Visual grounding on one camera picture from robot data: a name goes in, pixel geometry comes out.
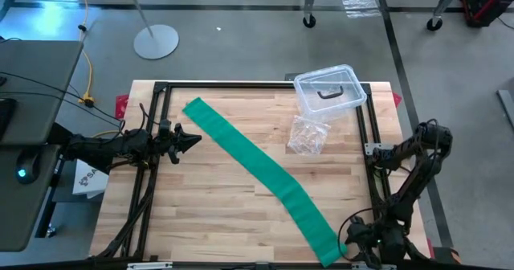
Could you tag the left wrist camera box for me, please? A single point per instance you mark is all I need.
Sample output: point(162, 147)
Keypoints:
point(165, 127)

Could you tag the clear plastic floor sheet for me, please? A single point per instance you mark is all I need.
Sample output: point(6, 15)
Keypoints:
point(359, 2)

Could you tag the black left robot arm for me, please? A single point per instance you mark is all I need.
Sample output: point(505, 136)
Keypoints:
point(100, 147)

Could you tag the grey desk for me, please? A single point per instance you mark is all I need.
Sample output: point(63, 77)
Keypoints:
point(40, 61)

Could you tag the red and black crate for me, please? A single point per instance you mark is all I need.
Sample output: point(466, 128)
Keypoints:
point(490, 1)

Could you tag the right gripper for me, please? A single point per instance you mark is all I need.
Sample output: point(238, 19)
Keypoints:
point(359, 236)

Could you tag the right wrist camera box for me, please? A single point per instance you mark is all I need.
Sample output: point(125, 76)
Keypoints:
point(389, 246)

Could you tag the white floor lamp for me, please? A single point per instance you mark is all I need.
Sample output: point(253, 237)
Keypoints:
point(156, 42)

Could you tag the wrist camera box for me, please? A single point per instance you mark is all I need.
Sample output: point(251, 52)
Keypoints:
point(389, 246)
point(165, 127)

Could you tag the crumpled clear plastic bag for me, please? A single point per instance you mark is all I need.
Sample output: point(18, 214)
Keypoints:
point(307, 137)

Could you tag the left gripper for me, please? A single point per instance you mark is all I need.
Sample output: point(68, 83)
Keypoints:
point(173, 145)

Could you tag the green elastic bandage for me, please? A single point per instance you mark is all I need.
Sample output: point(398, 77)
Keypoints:
point(257, 161)

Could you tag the clear plastic container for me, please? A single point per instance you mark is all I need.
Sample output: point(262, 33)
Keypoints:
point(345, 81)

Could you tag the black computer mouse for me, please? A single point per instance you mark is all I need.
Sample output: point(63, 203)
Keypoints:
point(28, 165)

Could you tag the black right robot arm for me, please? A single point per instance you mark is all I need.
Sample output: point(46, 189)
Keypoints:
point(419, 181)

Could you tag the red corner piece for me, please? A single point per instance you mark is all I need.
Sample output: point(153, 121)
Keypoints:
point(397, 99)
point(122, 106)
point(430, 249)

